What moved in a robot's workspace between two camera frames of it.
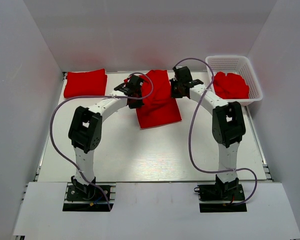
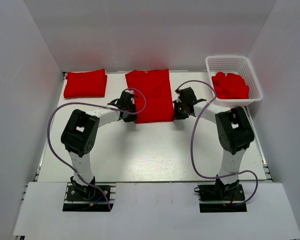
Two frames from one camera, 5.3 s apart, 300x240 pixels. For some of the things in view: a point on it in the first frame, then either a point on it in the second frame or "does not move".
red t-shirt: x=160 y=108 does not move
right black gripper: x=173 y=94 -> x=177 y=116
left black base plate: x=94 y=200 does not move
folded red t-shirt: x=86 y=83 does not move
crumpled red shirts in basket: x=231 y=86 does not move
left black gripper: x=134 y=105 -> x=133 y=118
